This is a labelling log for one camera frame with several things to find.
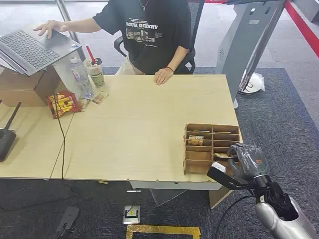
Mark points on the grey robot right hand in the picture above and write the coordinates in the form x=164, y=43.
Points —
x=250, y=161

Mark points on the person's right hand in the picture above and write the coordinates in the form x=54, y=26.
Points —
x=50, y=27

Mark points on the person's left hand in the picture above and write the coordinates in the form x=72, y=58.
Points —
x=162, y=76

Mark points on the person's left forearm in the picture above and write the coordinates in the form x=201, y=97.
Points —
x=177, y=58

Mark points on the person's right forearm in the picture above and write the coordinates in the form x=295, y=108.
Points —
x=79, y=25

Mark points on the person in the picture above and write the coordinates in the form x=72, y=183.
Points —
x=154, y=39

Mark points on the grey metal pole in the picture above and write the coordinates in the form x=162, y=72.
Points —
x=71, y=29

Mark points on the grey laptop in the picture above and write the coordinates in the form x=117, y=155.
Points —
x=29, y=49

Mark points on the black office chair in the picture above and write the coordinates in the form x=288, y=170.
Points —
x=190, y=52

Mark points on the clear plastic bottle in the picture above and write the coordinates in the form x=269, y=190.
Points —
x=81, y=79

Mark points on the wooden compartment organizer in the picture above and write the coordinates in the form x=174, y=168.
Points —
x=199, y=155

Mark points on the brown cardboard box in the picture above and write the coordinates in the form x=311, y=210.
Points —
x=25, y=87

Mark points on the drink cup with red straw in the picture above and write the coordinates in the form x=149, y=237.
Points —
x=96, y=72

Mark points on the red snack packet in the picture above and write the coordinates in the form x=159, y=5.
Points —
x=63, y=104

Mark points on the small printed sachet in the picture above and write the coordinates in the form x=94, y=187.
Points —
x=84, y=103
x=100, y=97

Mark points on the grey kiosk stand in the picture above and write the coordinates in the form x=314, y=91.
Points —
x=241, y=49

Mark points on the black router with antenna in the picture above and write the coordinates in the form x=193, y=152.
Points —
x=6, y=138

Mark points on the floor socket plate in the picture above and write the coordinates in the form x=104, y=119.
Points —
x=131, y=214

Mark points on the robot wrist camera box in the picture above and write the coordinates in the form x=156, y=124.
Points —
x=220, y=175

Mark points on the yellow tape frame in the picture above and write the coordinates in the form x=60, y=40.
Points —
x=162, y=231

